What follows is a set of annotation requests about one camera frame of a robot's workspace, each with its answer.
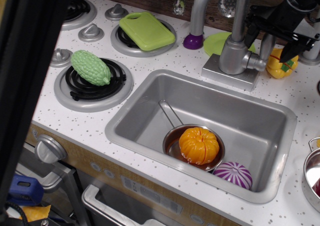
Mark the purple toy eggplant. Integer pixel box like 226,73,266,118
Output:
183,34,204,50

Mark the front right stove burner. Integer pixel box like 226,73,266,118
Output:
54,59,133,113

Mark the purple striped toy onion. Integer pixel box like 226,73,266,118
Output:
213,162,253,190

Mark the green toy bitter gourd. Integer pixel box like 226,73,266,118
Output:
70,50,111,86

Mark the yellow toy bell pepper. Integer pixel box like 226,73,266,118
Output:
266,48,299,79

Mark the green plastic plate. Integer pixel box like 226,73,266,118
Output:
203,31,256,56

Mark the silver oven door handle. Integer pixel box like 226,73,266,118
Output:
16,141,83,226

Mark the silver faucet lever handle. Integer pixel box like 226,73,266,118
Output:
246,33,276,71

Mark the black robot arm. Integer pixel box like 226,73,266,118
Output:
244,0,320,62

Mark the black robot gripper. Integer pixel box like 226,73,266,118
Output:
244,3,320,62

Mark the silver dishwasher door handle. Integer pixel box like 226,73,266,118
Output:
81,184,177,226

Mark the small steel saucepan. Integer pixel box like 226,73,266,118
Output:
158,100,225,172

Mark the silver toy faucet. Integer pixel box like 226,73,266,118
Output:
183,0,259,91

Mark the back left stove burner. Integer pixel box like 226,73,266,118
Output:
61,0,97,31

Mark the green toy cutting board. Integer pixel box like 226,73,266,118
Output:
119,11,176,51

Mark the orange toy pumpkin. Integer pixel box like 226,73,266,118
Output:
178,127,220,165

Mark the steel pot at right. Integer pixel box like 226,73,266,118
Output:
302,137,320,212

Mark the silver toy sink basin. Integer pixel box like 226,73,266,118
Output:
105,70,297,204

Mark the white post at right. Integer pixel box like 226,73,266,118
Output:
298,45,320,66

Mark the silver stove knob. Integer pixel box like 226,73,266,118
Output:
78,23,105,42
104,3,128,21
50,48,73,68

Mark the silver stove knob middle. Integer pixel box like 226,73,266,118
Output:
78,23,105,42

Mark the back right stove burner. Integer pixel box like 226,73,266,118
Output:
110,25,176,58

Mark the black pole in foreground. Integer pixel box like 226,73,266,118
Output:
0,0,70,222

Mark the stove burner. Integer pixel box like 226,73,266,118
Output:
110,25,176,58
54,59,133,113
61,0,97,31

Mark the silver stove knob back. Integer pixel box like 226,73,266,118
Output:
104,3,128,21

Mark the silver stove knob front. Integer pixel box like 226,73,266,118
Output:
50,48,73,68

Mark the silver oven dial knob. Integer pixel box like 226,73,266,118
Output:
34,134,68,164

